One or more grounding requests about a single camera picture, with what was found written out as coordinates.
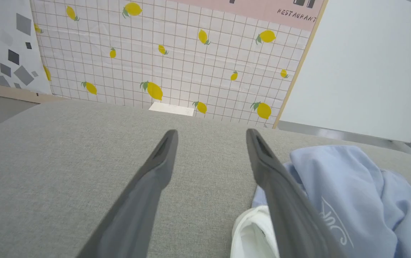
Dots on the grey fabric sofa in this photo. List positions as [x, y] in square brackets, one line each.
[48, 179]

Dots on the beige wooden baseboard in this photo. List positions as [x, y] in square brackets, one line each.
[8, 92]

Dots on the silver metal board frame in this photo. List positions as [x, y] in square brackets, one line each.
[352, 137]

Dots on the lemon print grid panel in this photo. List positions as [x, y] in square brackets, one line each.
[177, 68]

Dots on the small white flat box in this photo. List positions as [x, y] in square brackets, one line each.
[171, 109]

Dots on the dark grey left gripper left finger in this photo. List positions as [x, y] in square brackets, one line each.
[130, 215]

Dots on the light wooden edge strip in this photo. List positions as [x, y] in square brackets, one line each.
[298, 71]

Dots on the pink restaurant poster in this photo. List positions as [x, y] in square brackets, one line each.
[255, 9]

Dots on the grey terrazzo pattern panel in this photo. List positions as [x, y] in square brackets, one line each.
[1, 43]

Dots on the white garment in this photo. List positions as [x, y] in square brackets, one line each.
[254, 233]

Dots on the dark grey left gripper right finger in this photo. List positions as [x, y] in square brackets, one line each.
[291, 215]

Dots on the plain white board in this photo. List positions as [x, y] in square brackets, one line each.
[366, 64]

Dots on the light blue t-shirt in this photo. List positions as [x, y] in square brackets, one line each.
[363, 200]

